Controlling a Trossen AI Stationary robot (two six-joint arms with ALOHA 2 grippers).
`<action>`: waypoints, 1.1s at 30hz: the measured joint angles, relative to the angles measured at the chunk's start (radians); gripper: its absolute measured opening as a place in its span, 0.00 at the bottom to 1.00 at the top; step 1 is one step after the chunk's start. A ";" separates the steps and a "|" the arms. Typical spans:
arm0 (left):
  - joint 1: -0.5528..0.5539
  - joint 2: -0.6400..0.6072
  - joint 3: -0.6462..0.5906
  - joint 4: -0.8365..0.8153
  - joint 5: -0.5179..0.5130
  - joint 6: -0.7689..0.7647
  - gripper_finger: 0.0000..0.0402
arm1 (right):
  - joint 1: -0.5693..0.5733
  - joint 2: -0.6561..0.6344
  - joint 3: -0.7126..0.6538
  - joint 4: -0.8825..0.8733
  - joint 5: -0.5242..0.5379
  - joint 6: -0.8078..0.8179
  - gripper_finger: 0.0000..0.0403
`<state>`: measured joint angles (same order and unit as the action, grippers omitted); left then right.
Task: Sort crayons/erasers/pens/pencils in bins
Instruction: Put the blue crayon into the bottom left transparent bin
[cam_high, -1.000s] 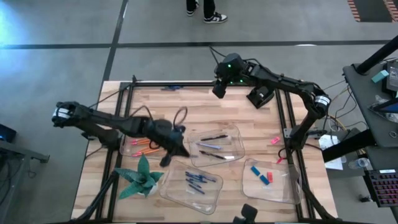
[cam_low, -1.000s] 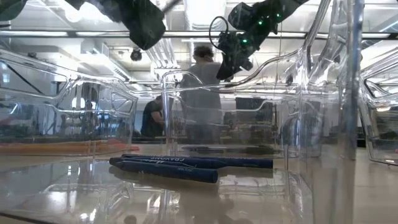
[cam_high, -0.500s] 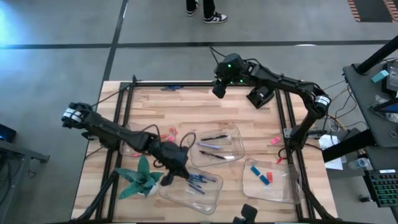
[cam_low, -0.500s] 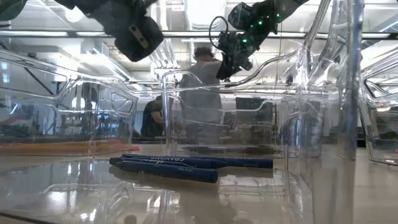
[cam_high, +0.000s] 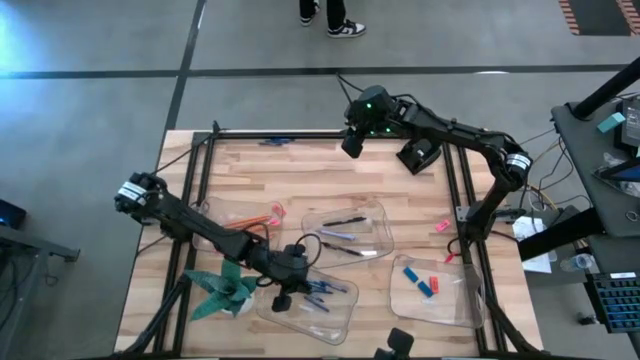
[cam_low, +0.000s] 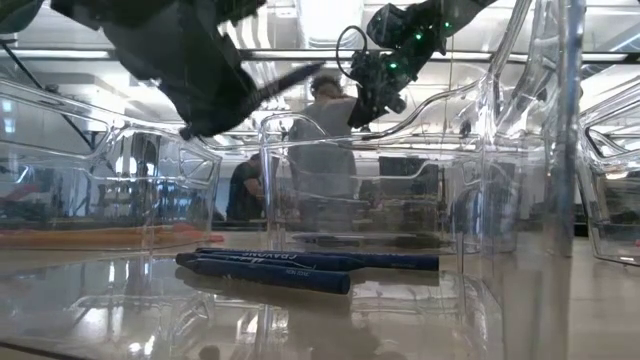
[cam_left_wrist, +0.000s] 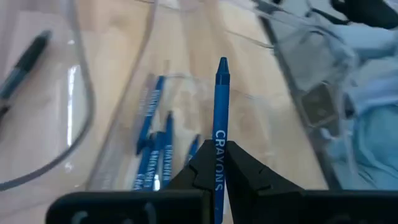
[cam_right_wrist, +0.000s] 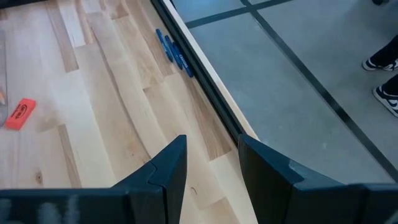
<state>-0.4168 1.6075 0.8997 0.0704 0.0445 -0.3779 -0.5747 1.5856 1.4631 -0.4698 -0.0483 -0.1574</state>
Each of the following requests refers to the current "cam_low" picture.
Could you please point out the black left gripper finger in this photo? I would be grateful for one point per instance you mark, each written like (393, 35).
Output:
(287, 82)

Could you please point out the clear plastic bin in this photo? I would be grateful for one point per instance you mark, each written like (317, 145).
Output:
(75, 200)
(400, 320)
(615, 225)
(425, 210)

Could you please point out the person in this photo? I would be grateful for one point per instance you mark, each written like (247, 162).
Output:
(245, 190)
(325, 150)

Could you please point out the silver ventilation duct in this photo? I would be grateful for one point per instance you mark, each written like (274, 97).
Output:
(330, 20)

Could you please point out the black ceiling light rail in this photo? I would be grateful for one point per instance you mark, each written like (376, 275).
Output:
(50, 54)

